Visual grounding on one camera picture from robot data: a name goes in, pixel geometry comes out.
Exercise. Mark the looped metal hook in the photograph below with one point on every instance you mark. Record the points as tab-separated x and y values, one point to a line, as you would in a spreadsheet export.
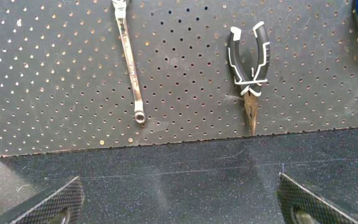
250	82

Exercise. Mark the wrench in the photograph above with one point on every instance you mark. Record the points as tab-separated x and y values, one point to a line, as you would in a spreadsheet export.
129	56

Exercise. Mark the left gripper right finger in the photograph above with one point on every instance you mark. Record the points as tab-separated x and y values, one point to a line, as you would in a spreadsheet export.
294	196

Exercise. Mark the black pegboard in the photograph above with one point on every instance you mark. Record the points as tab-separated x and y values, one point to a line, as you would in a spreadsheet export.
182	93

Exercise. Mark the black and white pliers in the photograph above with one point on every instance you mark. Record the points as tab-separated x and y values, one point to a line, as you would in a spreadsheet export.
251	105

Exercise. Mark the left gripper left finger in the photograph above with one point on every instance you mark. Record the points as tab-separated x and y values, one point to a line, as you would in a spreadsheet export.
70	196

